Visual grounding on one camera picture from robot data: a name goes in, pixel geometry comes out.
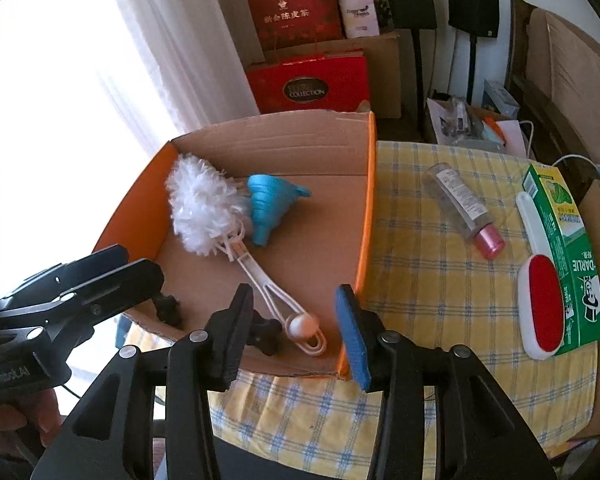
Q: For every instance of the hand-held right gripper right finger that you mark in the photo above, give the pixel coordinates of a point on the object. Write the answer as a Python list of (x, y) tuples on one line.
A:
[(352, 340)]

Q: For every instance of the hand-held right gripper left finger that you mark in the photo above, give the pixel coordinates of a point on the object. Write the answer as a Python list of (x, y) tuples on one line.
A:
[(235, 340)]

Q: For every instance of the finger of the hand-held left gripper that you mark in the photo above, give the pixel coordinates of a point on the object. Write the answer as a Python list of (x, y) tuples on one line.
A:
[(120, 285), (80, 270)]

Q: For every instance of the black star knob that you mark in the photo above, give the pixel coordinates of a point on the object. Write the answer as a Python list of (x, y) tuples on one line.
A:
[(266, 334), (169, 310)]

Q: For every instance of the cork stopper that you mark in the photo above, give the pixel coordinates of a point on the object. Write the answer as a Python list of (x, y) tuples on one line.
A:
[(300, 326)]

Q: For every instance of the white fluffy duster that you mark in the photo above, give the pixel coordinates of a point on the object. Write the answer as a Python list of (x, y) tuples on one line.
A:
[(200, 205)]

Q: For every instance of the orange cardboard box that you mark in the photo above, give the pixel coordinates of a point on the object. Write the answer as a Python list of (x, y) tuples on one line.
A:
[(305, 220)]

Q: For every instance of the blue collapsible funnel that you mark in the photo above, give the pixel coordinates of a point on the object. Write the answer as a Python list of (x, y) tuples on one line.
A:
[(265, 205)]

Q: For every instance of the red lint brush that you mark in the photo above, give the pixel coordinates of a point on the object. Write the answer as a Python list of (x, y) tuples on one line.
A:
[(545, 305)]

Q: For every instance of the green toothpaste box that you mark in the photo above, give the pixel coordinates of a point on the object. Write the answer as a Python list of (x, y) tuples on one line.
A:
[(587, 305)]

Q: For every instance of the person's left hand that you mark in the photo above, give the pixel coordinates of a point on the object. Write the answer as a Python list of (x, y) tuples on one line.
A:
[(25, 420)]

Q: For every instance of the yellow checked tablecloth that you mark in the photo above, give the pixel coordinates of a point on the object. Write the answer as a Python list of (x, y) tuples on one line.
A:
[(430, 310)]

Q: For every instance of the clear bottle with pink cap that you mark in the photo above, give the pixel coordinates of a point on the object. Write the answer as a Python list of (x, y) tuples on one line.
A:
[(460, 205)]

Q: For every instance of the white curtain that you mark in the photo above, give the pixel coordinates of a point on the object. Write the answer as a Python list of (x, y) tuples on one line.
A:
[(180, 50)]

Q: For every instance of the cardboard box of clutter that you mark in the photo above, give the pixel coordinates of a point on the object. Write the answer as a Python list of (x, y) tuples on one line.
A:
[(460, 122)]

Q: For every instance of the red gift bag brown label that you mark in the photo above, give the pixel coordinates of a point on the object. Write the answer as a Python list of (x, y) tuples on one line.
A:
[(305, 85)]

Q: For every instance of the black speaker stand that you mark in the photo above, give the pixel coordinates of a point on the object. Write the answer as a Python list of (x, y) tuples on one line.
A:
[(421, 85), (473, 70)]

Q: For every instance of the large brown cardboard box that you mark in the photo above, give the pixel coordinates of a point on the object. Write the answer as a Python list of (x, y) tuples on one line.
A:
[(382, 75)]

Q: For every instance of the white and blue box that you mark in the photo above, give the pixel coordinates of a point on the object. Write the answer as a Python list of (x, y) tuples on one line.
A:
[(500, 100)]

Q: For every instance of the red gift bag gold flowers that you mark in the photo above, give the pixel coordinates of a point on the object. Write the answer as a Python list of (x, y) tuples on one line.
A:
[(290, 10)]

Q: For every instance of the white tissue roll pack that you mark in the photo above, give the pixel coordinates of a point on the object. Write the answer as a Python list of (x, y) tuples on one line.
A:
[(359, 12)]

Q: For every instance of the brown sofa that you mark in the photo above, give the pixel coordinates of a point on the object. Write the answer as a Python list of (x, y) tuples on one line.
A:
[(570, 75)]

